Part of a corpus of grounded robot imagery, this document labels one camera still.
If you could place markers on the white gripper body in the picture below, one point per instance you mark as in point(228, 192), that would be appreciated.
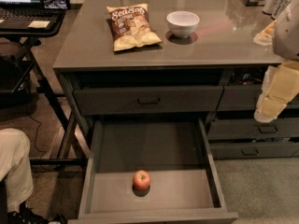
point(288, 36)

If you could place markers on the red apple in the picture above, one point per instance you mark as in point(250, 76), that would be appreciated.
point(141, 180)

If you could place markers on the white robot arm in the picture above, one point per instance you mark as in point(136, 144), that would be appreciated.
point(285, 39)

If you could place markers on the grey top right drawer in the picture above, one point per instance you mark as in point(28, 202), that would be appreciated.
point(239, 97)

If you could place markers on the grey middle right drawer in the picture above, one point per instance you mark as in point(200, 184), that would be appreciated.
point(225, 129)

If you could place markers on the white can middle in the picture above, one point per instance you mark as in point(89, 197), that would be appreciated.
point(281, 2)

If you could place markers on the grey bottom right drawer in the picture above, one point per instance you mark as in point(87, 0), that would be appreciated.
point(256, 150)

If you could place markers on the grey top left drawer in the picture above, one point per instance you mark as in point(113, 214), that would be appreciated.
point(133, 100)

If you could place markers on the open grey middle drawer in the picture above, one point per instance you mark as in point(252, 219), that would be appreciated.
point(184, 184)

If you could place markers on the white ceramic bowl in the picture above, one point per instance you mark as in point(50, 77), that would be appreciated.
point(182, 23)

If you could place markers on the sea salt chips bag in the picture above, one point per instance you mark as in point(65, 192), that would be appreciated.
point(131, 27)

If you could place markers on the grey cabinet with countertop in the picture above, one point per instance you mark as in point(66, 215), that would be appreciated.
point(218, 53)

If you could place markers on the black laptop stand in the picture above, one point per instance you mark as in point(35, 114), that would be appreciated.
point(24, 61)

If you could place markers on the yellow sticky note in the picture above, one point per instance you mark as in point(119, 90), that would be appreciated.
point(38, 24)

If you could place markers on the open laptop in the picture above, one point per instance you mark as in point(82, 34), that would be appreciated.
point(18, 14)

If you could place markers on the person's leg beige trousers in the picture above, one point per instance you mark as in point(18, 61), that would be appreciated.
point(15, 167)

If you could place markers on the black shoe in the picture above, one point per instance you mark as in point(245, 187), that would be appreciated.
point(25, 215)

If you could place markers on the smartphone on mount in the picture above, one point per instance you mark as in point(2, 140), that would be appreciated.
point(56, 4)

